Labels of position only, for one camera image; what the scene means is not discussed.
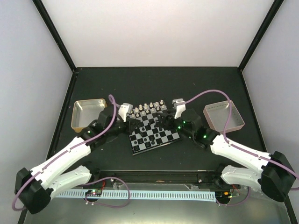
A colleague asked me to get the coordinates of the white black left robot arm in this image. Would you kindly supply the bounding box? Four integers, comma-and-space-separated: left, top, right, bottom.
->
12, 107, 141, 214

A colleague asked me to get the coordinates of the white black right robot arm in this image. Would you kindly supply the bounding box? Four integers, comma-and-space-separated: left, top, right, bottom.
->
157, 109, 296, 202

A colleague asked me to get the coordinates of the black white chessboard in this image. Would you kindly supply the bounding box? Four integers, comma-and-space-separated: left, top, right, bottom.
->
127, 99, 181, 156

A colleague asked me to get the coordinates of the pink rimmed metal tin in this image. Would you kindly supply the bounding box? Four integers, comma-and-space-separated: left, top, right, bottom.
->
203, 101, 245, 133

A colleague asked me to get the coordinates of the gold rimmed metal tin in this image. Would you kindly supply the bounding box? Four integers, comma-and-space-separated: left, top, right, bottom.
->
71, 98, 107, 133

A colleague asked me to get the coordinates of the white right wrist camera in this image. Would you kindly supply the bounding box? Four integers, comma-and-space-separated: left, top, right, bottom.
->
172, 98, 186, 119

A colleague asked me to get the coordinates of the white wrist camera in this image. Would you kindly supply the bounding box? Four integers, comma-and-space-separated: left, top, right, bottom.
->
118, 103, 133, 122
172, 98, 186, 119

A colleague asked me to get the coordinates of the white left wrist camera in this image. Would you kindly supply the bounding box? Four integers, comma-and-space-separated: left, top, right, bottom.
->
118, 103, 133, 122

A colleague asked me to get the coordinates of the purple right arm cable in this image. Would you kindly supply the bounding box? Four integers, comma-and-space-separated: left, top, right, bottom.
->
185, 90, 299, 207

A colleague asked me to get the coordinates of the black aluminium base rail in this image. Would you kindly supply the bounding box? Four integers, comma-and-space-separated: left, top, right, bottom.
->
93, 170, 233, 189

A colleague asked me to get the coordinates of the white slotted cable duct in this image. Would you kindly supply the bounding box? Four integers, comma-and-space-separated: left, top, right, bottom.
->
56, 189, 216, 202

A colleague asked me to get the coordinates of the left black frame post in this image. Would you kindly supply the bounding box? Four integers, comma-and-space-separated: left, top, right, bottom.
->
32, 0, 76, 72

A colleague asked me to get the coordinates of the black frame post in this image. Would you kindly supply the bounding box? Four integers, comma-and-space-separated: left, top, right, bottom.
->
32, 0, 76, 72
238, 0, 284, 72

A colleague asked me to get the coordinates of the right black frame post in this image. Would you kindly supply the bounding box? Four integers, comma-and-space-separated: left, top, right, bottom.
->
238, 0, 284, 72

